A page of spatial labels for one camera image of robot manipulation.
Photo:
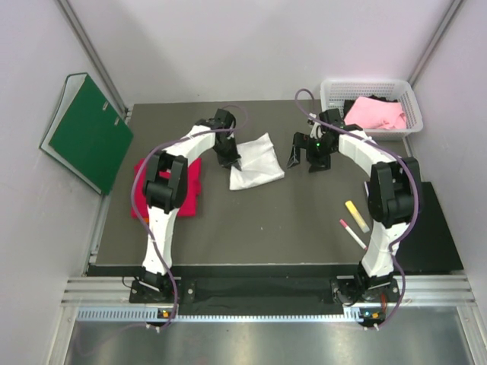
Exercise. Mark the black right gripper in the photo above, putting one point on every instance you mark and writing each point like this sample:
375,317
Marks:
318,164

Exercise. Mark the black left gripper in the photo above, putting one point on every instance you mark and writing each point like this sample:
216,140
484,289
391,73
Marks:
233,156

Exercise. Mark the white t shirt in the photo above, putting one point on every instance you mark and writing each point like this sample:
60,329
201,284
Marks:
258,165

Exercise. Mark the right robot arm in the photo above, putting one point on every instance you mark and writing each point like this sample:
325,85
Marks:
394,191

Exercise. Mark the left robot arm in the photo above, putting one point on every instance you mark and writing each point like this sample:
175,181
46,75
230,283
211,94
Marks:
174,156

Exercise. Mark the yellow marker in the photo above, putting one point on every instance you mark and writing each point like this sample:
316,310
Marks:
357,216

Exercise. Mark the pink white pen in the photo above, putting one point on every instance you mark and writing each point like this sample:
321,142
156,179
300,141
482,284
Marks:
353,235

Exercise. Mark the black t shirt in basket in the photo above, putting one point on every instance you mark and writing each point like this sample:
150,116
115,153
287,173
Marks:
348,104

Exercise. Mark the pink t shirt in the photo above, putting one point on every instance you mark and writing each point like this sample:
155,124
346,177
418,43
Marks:
372,114

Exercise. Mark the white plastic laundry basket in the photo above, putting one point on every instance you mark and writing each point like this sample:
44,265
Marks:
333,93

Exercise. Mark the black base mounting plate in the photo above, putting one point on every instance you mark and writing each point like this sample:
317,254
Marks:
210,304

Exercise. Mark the black flat box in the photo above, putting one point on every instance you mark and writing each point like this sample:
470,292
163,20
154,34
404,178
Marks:
429,249

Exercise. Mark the green ring binder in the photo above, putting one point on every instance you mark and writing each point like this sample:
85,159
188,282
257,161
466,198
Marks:
86,134

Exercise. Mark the aluminium frame rail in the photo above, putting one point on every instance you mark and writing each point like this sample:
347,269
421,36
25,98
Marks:
422,290

